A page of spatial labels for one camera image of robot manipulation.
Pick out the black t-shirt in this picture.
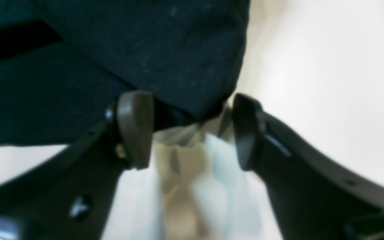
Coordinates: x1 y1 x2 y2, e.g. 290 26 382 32
0 0 250 146

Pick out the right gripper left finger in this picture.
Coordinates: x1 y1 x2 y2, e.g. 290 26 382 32
0 91 155 240

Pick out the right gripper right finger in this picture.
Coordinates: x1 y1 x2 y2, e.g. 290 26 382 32
232 94 384 240

